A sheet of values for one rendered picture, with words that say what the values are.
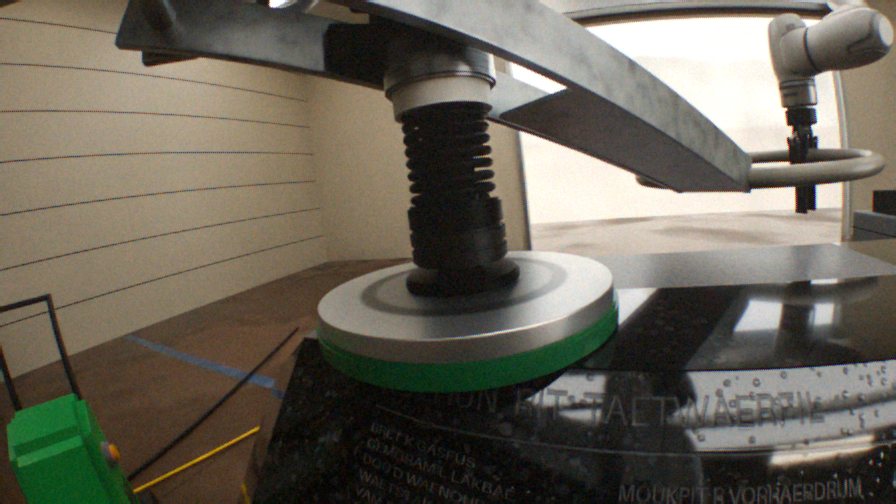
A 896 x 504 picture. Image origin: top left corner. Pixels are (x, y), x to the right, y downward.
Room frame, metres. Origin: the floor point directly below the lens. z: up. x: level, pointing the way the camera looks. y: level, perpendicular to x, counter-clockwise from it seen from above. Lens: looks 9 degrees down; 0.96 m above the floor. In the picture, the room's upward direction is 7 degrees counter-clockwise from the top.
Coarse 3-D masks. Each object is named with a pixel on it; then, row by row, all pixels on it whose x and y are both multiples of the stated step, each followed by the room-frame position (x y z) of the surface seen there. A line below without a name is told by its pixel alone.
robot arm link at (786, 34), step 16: (784, 16) 0.53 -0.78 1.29; (768, 32) 0.58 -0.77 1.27; (784, 32) 0.53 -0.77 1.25; (800, 32) 0.49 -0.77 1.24; (768, 48) 0.59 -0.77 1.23; (784, 48) 0.53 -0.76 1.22; (800, 48) 0.49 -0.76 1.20; (784, 64) 0.54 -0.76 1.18; (800, 64) 0.51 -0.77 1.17; (784, 80) 0.56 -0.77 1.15
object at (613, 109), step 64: (192, 0) 0.23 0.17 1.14; (320, 0) 0.17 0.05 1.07; (384, 0) 0.18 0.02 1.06; (448, 0) 0.19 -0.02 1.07; (512, 0) 0.21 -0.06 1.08; (256, 64) 0.25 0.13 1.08; (320, 64) 0.27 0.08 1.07; (576, 64) 0.23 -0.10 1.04; (512, 128) 0.35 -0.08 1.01; (576, 128) 0.32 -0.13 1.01; (640, 128) 0.28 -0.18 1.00; (704, 128) 0.31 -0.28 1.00; (704, 192) 0.44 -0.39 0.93
